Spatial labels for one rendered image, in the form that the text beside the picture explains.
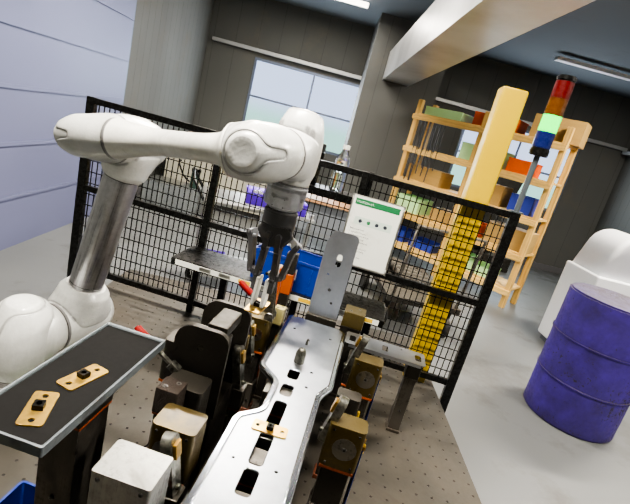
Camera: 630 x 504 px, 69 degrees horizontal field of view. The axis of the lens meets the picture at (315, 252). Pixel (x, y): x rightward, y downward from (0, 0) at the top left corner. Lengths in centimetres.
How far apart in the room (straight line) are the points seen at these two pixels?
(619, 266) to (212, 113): 707
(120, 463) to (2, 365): 73
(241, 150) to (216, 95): 855
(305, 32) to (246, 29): 107
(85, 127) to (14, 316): 55
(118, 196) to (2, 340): 49
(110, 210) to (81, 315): 35
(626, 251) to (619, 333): 178
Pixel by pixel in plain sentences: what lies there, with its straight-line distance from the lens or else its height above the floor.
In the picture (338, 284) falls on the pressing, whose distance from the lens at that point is 173.
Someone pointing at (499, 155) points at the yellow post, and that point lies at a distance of 200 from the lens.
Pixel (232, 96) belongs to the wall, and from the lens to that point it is 926.
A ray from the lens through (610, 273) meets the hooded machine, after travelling 544.
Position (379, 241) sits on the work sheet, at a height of 128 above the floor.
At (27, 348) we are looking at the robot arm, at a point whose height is 92.
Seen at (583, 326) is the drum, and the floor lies 80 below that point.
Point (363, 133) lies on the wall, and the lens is 791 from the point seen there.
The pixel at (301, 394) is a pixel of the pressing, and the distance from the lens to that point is 129.
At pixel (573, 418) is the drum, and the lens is 402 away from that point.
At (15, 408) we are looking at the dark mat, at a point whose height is 116.
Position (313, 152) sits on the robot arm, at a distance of 95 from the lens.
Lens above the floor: 169
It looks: 15 degrees down
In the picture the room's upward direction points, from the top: 15 degrees clockwise
